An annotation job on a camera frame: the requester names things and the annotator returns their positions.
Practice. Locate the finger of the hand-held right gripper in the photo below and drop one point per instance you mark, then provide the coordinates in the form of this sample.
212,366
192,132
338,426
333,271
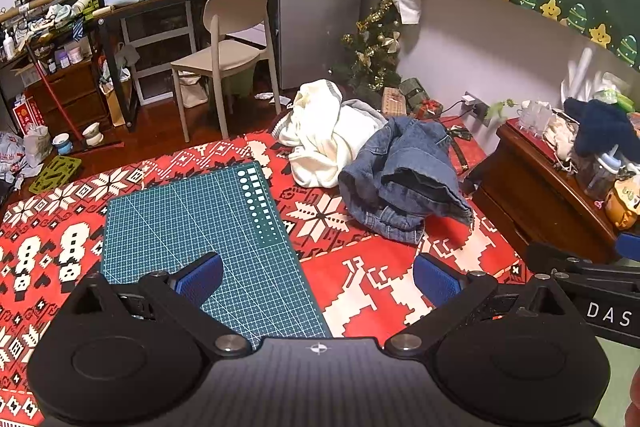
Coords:
560,261
630,246

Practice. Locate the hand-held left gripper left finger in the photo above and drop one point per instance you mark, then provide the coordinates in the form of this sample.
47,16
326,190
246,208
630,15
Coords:
202,279

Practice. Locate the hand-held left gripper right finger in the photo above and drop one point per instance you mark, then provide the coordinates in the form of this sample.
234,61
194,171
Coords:
435,279

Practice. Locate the blue denim shorts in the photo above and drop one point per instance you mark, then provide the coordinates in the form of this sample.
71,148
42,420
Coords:
400,167

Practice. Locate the yellow plush toy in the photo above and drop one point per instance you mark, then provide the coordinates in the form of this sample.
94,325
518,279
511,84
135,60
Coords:
622,204

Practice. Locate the green cutting mat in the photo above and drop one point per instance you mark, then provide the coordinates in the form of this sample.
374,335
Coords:
200,217

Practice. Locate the clear jar blue lid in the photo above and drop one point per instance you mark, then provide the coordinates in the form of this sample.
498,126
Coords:
600,177

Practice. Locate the wooden nightstand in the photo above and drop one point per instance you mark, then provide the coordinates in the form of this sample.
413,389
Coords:
530,187

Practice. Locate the navy blue cloth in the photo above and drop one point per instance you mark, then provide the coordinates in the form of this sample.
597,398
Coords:
600,127

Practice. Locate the red patterned blanket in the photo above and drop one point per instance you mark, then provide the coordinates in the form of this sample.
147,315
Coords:
75,217

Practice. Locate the green artificial sprig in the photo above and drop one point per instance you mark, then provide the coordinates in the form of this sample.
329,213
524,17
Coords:
500,109

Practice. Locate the red gift box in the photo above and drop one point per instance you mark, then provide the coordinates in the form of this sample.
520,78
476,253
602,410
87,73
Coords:
429,109

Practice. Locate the green plastic tray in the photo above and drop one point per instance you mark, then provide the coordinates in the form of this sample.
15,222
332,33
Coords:
55,174

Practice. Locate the white ceramic pot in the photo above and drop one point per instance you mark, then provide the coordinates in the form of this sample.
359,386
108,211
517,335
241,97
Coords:
92,134

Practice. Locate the tan gift box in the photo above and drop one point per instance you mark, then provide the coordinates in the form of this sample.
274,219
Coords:
394,102

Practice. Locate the grey garment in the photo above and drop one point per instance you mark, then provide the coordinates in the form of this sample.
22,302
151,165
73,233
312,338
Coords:
362,109

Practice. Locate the green gift box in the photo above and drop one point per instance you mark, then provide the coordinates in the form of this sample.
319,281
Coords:
414,91

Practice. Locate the white tote bag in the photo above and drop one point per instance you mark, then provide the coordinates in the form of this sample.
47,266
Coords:
192,89

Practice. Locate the white hoodie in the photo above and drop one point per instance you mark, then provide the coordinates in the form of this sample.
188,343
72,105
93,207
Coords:
320,127

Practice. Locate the blue white bowl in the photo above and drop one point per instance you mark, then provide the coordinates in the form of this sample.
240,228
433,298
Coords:
63,143

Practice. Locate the brown paper bag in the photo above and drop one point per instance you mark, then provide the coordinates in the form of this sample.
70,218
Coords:
112,104

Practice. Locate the green bin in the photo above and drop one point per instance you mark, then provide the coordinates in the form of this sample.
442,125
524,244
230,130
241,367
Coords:
237,82

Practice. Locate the white plastic bag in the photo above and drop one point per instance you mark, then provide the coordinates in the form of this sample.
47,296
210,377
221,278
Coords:
35,142

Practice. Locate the white drawer unit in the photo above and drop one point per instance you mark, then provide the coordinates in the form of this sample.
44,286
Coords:
160,57

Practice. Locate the wooden drawer cabinet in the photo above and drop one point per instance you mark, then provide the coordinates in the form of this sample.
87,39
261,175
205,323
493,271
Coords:
70,87

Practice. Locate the small Christmas tree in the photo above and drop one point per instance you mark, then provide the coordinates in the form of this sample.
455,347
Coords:
370,52

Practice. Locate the red cardboard box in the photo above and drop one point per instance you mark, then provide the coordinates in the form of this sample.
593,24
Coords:
27,114

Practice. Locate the red broom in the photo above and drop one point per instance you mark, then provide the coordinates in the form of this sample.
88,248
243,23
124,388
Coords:
51,89

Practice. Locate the beige plastic chair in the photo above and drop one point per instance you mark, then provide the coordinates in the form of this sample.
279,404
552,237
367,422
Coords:
237,7

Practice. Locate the white ribbon bow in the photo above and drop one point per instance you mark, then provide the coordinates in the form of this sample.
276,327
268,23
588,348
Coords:
407,4

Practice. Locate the white wall charger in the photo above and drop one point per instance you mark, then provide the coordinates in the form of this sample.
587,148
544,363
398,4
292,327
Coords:
471,99

